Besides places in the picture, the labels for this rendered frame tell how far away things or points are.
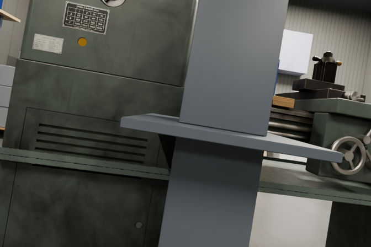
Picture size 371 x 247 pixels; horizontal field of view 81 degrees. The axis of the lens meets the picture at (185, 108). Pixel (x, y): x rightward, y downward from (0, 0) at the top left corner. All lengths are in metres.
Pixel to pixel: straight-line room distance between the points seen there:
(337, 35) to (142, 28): 4.49
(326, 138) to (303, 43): 3.41
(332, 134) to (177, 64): 0.69
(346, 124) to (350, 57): 4.04
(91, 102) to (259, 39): 0.60
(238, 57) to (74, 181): 0.70
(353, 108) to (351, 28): 4.24
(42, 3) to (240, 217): 0.91
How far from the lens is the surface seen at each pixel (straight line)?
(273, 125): 1.04
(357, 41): 5.26
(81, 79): 0.86
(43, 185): 0.95
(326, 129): 1.06
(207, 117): 0.48
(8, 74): 3.73
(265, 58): 0.53
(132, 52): 0.84
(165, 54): 0.83
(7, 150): 0.93
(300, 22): 4.79
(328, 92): 1.10
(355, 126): 1.15
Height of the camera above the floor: 0.78
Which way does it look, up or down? 1 degrees up
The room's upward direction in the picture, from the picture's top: 9 degrees clockwise
